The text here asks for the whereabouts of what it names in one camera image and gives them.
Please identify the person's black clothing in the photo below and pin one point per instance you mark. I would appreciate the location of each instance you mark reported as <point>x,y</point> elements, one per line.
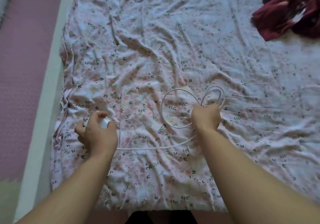
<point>162,217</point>

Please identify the white bed frame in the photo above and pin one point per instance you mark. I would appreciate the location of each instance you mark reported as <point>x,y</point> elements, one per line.
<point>46,94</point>

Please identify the person's right forearm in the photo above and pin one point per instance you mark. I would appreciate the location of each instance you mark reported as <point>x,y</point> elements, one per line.
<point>252,176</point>

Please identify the person's right fingers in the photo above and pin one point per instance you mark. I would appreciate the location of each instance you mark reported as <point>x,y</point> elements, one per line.
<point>208,107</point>

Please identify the person's left hand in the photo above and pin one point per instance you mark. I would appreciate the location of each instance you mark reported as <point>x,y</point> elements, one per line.
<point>100,137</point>

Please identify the floral pink bed sheet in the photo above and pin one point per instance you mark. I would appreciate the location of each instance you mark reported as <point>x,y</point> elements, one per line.
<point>175,56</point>

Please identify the person's left forearm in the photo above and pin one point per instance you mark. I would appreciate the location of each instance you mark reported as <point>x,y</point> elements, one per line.
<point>67,189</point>

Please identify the white charger adapter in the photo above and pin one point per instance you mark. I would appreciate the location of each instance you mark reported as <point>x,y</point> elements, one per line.
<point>103,123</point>

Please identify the pale green foam floor mat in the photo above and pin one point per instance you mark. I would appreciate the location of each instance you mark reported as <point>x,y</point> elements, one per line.
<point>8,201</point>

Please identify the person's right hand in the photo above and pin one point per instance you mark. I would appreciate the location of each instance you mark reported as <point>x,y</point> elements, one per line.
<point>205,117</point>

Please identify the pink foam floor mat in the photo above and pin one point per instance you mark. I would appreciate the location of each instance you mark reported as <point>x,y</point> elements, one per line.
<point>25,81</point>

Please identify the maroon patterned garment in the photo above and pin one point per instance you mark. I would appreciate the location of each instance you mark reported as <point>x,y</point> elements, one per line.
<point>287,11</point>

